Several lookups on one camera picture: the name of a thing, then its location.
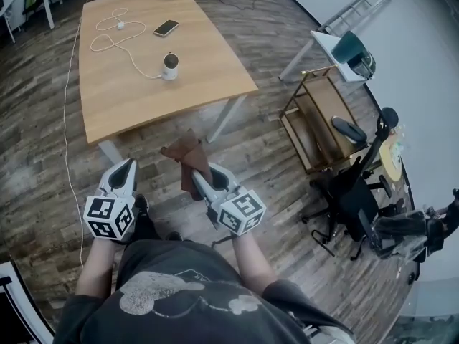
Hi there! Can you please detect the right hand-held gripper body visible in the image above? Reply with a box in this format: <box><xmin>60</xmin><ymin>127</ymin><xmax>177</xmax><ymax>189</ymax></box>
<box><xmin>204</xmin><ymin>187</ymin><xmax>267</xmax><ymax>237</ymax></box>

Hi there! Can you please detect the gold frame shelf cart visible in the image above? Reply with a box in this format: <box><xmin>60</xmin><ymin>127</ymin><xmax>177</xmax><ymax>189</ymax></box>
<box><xmin>278</xmin><ymin>66</ymin><xmax>370</xmax><ymax>175</ymax></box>

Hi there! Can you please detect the smartphone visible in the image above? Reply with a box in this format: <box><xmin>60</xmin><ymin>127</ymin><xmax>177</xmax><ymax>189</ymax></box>
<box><xmin>153</xmin><ymin>19</ymin><xmax>180</xmax><ymax>38</ymax></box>

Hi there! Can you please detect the white charging cable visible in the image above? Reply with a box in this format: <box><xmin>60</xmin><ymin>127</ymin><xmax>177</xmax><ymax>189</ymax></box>
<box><xmin>90</xmin><ymin>7</ymin><xmax>163</xmax><ymax>80</ymax></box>

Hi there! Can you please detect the round yellow table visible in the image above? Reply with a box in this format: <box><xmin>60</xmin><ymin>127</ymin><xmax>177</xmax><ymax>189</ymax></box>
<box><xmin>378</xmin><ymin>125</ymin><xmax>408</xmax><ymax>184</ymax></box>

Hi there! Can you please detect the dark grey slipper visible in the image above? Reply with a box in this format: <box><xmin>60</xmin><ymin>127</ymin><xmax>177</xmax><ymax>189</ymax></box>
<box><xmin>330</xmin><ymin>115</ymin><xmax>369</xmax><ymax>145</ymax></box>

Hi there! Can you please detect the white table leg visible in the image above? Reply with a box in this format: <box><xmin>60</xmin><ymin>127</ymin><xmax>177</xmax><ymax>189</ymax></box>
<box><xmin>97</xmin><ymin>138</ymin><xmax>125</xmax><ymax>166</ymax></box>
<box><xmin>206</xmin><ymin>94</ymin><xmax>248</xmax><ymax>144</ymax></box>

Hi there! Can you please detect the person's right forearm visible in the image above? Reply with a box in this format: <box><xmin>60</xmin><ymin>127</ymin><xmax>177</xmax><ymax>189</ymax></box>
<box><xmin>231</xmin><ymin>233</ymin><xmax>279</xmax><ymax>293</ymax></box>

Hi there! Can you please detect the black office chair with headrest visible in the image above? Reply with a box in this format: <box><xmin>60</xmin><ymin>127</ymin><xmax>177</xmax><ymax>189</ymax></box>
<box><xmin>301</xmin><ymin>106</ymin><xmax>401</xmax><ymax>261</ymax></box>

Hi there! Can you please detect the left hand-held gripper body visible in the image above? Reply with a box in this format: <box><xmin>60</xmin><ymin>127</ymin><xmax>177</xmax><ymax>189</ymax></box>
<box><xmin>82</xmin><ymin>188</ymin><xmax>139</xmax><ymax>243</ymax></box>

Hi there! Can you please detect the white framed dark panel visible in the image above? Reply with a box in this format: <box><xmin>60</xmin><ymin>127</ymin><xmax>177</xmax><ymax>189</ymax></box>
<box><xmin>0</xmin><ymin>262</ymin><xmax>55</xmax><ymax>344</ymax></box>

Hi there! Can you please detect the small white table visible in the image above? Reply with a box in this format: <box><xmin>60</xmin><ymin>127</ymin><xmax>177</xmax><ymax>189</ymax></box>
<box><xmin>278</xmin><ymin>29</ymin><xmax>366</xmax><ymax>83</ymax></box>

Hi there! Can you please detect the plastic covered black chair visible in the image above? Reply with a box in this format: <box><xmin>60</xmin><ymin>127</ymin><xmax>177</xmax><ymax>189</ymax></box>
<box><xmin>369</xmin><ymin>188</ymin><xmax>459</xmax><ymax>264</ymax></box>

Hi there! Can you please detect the person's dark printed T-shirt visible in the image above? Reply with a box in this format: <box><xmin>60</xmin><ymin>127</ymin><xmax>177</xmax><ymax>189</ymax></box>
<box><xmin>53</xmin><ymin>239</ymin><xmax>356</xmax><ymax>344</ymax></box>

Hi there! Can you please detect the white floor cable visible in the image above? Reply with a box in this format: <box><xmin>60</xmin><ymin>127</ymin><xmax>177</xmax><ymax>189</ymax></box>
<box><xmin>62</xmin><ymin>16</ymin><xmax>85</xmax><ymax>268</ymax></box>

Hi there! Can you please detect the brown cloth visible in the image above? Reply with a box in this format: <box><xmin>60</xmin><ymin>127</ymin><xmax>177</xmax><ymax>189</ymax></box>
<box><xmin>160</xmin><ymin>128</ymin><xmax>212</xmax><ymax>202</ymax></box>

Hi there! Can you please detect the dark transparent container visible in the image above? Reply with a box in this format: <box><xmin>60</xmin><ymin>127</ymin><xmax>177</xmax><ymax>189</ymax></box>
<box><xmin>347</xmin><ymin>50</ymin><xmax>377</xmax><ymax>78</ymax></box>

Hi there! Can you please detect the teal bin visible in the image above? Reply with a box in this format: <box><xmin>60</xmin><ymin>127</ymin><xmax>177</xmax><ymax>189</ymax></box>
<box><xmin>330</xmin><ymin>30</ymin><xmax>366</xmax><ymax>65</ymax></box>

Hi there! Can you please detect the white camera with black dome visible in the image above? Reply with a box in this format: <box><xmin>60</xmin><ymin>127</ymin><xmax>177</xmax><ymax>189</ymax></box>
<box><xmin>161</xmin><ymin>51</ymin><xmax>180</xmax><ymax>82</ymax></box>

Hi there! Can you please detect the aluminium ladder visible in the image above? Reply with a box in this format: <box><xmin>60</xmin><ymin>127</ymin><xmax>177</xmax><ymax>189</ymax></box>
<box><xmin>317</xmin><ymin>0</ymin><xmax>392</xmax><ymax>35</ymax></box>

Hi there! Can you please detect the person's left forearm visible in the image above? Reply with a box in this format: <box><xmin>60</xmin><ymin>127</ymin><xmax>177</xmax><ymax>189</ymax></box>
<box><xmin>74</xmin><ymin>236</ymin><xmax>121</xmax><ymax>299</ymax></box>

